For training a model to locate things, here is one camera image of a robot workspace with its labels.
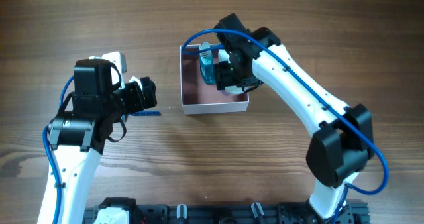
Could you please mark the clear spray bottle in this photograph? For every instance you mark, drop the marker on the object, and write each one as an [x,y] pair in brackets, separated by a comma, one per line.
[223,56]

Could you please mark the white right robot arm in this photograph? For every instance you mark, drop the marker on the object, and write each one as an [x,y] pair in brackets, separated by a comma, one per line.
[336,154]

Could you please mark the blue disposable razor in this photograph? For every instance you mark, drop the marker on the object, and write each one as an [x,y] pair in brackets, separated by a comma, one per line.
[141,114]

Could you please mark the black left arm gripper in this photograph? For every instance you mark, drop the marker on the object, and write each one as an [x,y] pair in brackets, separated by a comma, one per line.
[147,93]

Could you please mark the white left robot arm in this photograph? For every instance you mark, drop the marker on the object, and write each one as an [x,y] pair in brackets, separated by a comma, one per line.
[74,140]

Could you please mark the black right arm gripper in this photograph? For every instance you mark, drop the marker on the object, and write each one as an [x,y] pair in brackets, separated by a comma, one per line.
[222,77]

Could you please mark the blue mouthwash bottle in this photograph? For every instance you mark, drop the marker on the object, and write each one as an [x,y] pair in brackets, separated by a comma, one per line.
[206,63]

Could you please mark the green Dettol soap box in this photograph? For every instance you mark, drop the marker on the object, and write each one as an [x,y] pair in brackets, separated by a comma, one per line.
[119,61]

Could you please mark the white-lidded round jar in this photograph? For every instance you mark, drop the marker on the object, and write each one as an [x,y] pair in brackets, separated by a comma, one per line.
[232,90]

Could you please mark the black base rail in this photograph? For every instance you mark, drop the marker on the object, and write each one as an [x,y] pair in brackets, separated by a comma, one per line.
[286,212]

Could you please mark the white box with pink interior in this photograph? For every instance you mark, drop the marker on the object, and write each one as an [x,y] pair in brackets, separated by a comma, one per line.
[198,98]

